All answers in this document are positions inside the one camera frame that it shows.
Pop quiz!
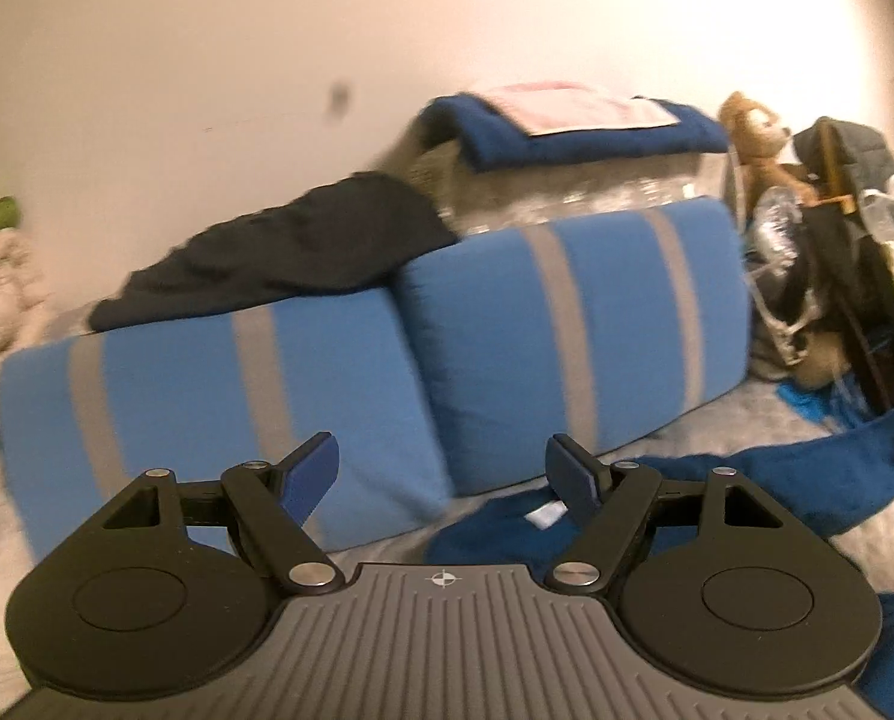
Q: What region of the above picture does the turquoise cloth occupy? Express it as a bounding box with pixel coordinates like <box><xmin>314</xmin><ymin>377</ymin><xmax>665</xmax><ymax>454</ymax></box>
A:
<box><xmin>776</xmin><ymin>380</ymin><xmax>857</xmax><ymax>433</ymax></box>

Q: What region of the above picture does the right blue striped pillow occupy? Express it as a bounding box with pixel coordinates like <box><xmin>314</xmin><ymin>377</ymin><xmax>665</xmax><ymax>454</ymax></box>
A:
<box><xmin>395</xmin><ymin>197</ymin><xmax>751</xmax><ymax>496</ymax></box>

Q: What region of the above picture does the dark blue sweatshirt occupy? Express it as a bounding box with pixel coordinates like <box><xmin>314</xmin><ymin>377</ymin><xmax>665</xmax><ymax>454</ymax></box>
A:
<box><xmin>424</xmin><ymin>410</ymin><xmax>894</xmax><ymax>718</ymax></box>

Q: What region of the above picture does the navy folded blanket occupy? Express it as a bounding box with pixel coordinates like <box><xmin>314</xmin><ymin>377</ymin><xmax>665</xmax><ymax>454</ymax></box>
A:
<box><xmin>418</xmin><ymin>93</ymin><xmax>730</xmax><ymax>172</ymax></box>

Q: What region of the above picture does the blue striped pillow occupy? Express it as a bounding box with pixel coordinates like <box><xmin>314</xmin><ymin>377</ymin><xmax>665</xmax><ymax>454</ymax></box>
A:
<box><xmin>395</xmin><ymin>197</ymin><xmax>751</xmax><ymax>496</ymax></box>
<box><xmin>0</xmin><ymin>289</ymin><xmax>454</xmax><ymax>557</ymax></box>

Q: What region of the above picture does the black garment on pillows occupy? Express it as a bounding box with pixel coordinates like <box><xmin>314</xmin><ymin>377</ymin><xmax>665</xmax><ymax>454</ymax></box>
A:
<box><xmin>88</xmin><ymin>172</ymin><xmax>458</xmax><ymax>332</ymax></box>

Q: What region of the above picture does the black bag with straps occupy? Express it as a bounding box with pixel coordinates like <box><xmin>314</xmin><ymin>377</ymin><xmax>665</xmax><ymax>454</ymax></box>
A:
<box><xmin>794</xmin><ymin>117</ymin><xmax>894</xmax><ymax>416</ymax></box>

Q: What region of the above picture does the left blue striped pillow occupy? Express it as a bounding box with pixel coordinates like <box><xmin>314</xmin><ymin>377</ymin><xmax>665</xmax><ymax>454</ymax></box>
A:
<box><xmin>0</xmin><ymin>289</ymin><xmax>454</xmax><ymax>557</ymax></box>

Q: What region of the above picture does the brown teddy bear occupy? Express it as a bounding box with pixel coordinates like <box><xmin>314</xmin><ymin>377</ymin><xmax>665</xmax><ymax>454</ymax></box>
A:
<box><xmin>719</xmin><ymin>91</ymin><xmax>818</xmax><ymax>211</ymax></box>

